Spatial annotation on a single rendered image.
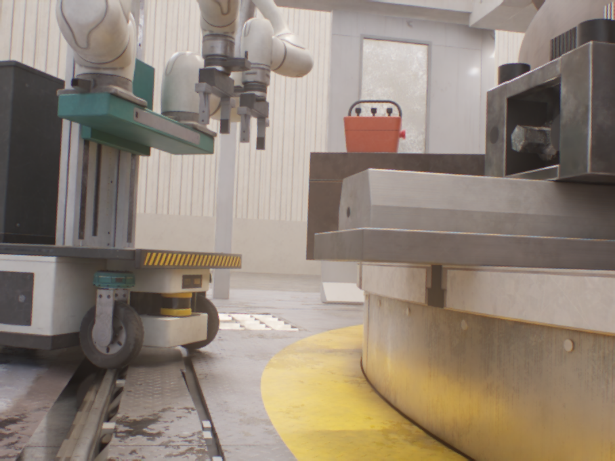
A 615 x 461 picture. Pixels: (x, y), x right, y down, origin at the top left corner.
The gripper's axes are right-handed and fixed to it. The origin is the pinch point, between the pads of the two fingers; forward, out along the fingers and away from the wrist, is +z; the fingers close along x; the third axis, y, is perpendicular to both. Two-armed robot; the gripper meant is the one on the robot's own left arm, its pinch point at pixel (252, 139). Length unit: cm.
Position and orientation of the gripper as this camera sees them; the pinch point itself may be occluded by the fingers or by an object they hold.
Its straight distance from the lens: 218.0
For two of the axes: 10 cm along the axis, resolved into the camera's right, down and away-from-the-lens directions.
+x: 3.2, 0.6, 9.5
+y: 9.5, 0.2, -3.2
